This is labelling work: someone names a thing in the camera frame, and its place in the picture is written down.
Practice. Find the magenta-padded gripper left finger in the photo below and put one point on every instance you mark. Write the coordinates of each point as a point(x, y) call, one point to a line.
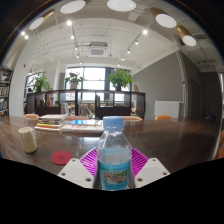
point(77, 171)

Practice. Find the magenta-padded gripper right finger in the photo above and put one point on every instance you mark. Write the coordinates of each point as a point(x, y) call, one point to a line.
point(150, 170)

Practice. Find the clear blue-capped water bottle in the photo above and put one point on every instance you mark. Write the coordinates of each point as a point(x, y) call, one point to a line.
point(114, 156)

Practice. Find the flat round red coaster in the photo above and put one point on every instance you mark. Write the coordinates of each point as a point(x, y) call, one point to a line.
point(61, 158)

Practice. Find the flat book with blue cover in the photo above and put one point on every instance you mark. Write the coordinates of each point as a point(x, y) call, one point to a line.
point(83, 127)

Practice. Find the low dark shelf unit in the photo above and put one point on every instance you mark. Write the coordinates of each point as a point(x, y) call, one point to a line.
point(110, 111)

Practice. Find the potted plant in white pot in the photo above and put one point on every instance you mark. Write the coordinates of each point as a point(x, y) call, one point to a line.
point(74, 79)

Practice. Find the large leafy potted plant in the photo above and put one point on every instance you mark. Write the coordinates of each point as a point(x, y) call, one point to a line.
point(119, 79)

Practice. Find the small bushy potted plant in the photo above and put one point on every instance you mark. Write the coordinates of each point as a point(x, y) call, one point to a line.
point(40, 81)

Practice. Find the tall dark bookshelf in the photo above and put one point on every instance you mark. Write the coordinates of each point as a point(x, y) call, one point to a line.
point(4, 93)

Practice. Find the white ceiling air conditioner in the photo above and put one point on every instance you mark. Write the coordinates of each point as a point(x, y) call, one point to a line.
point(98, 49)

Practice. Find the ceiling lights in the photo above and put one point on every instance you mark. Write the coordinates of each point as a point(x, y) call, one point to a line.
point(121, 4)

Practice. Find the white wall panel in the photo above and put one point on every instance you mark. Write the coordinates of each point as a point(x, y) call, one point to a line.
point(166, 109)

